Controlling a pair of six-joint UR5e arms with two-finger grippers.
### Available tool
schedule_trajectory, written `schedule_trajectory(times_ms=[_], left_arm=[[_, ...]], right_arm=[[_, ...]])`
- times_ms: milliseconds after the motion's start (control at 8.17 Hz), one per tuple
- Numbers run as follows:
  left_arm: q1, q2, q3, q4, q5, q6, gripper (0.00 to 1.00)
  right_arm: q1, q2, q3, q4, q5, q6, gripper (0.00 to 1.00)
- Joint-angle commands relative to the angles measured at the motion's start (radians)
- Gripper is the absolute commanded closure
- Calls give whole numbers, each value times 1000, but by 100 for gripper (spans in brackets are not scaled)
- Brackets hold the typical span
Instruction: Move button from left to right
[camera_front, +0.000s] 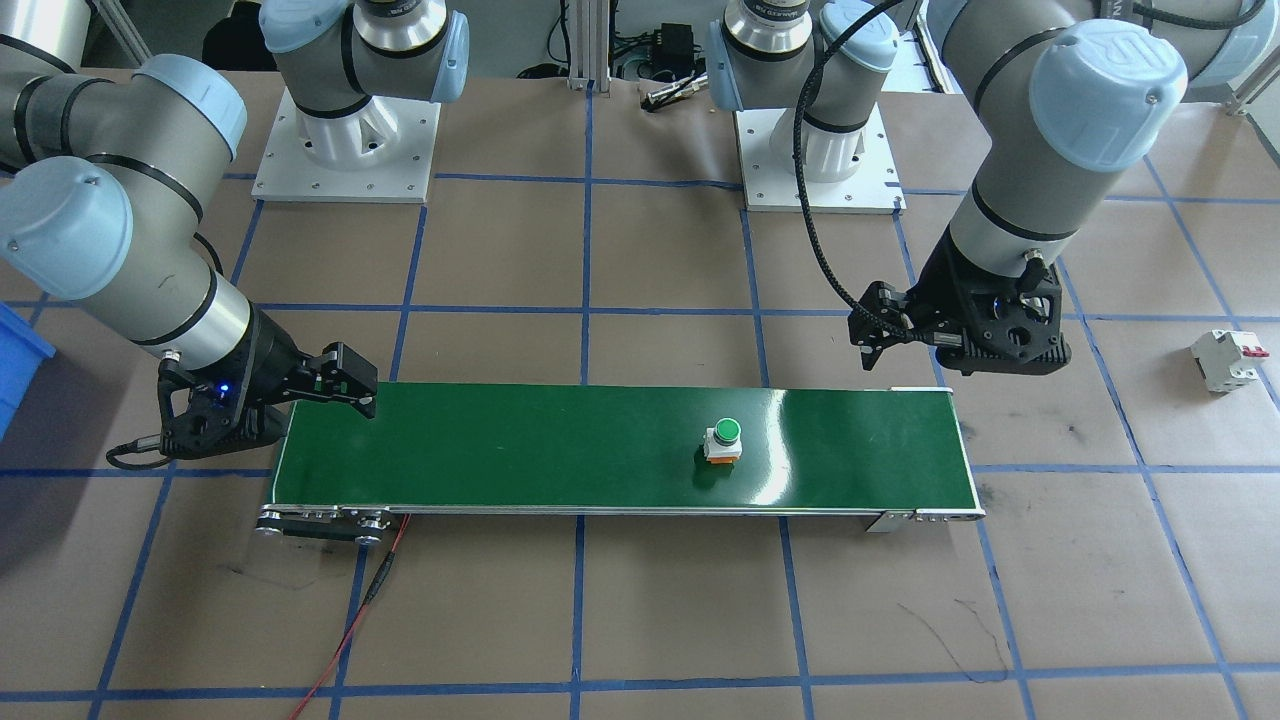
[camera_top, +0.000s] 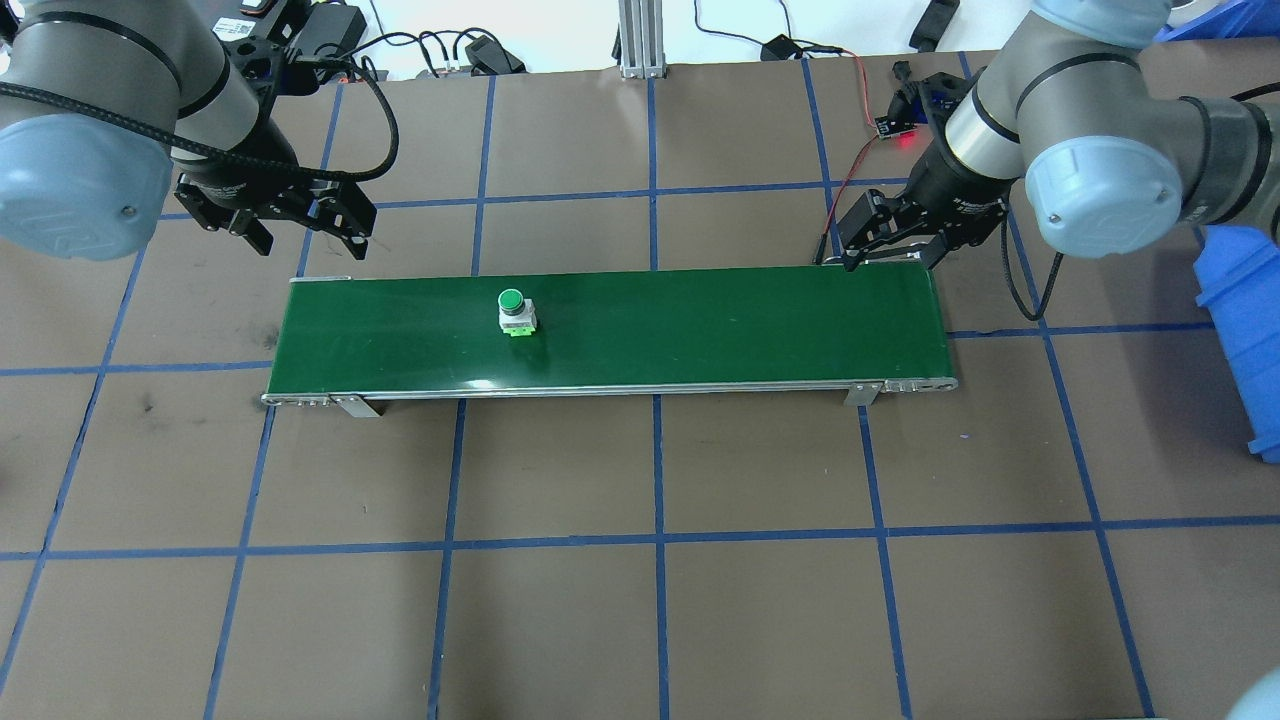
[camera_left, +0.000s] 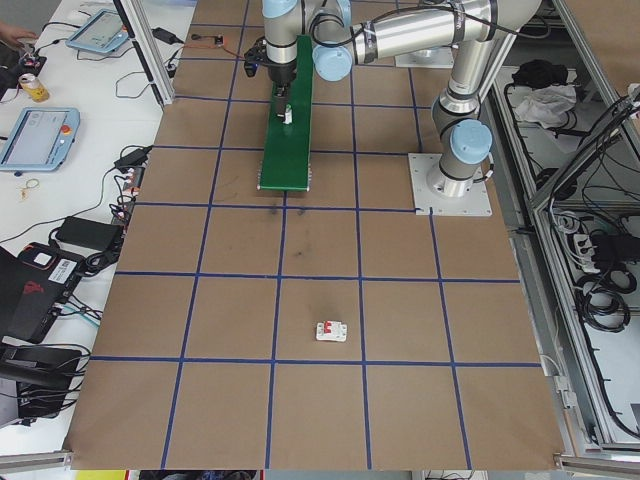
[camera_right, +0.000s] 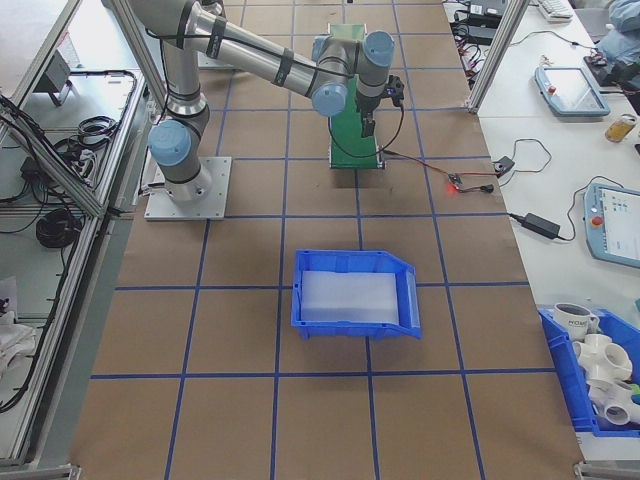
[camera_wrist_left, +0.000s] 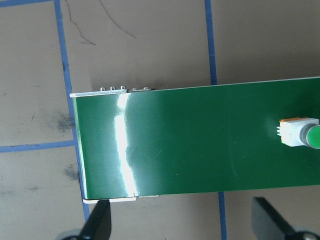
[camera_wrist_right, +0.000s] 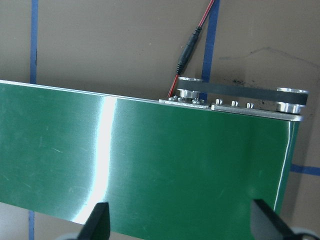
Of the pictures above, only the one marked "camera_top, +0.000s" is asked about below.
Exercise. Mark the small black controller board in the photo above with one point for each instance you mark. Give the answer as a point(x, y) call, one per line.
point(890, 126)

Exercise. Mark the small black object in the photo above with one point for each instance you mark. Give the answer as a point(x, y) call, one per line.
point(935, 22)

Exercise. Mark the black plug adapter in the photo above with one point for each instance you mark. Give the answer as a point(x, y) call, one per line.
point(490, 52)

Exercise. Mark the green conveyor belt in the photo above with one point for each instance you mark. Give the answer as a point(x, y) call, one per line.
point(700, 330)

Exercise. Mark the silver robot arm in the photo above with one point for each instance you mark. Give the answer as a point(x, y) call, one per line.
point(100, 60)
point(1100, 190)

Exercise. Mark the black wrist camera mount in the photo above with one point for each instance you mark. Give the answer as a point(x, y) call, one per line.
point(250, 65)
point(935, 85)

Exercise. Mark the aluminium frame bar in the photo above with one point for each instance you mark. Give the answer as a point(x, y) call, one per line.
point(640, 40)

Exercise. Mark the black power adapter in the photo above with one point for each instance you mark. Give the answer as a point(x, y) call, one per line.
point(778, 48)

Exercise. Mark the black power brick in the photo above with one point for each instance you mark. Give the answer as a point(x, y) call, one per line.
point(335, 25)

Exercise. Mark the green push button switch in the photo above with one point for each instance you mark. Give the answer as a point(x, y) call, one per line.
point(512, 300)

